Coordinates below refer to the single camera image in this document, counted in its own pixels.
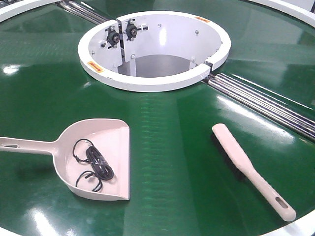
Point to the orange arrow sticker rear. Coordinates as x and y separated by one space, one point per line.
202 19

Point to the pink plastic dustpan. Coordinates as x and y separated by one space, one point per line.
92 157

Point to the white rim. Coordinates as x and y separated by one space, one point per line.
290 9
21 7

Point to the white outer rim left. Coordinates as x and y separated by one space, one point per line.
21 7

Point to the orange arrow sticker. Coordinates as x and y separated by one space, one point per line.
95 67
202 19

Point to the steel rollers top left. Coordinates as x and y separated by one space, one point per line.
82 11

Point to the white outer rim right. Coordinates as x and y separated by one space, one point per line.
290 9

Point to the pink hand brush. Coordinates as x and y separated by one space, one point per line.
243 164

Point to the black bearing right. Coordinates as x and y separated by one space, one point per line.
132 29

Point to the orange arrow sticker front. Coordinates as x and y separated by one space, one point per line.
95 67

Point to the black bearing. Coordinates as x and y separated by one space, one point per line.
113 37
132 29

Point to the black bearing left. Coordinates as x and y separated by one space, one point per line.
113 37

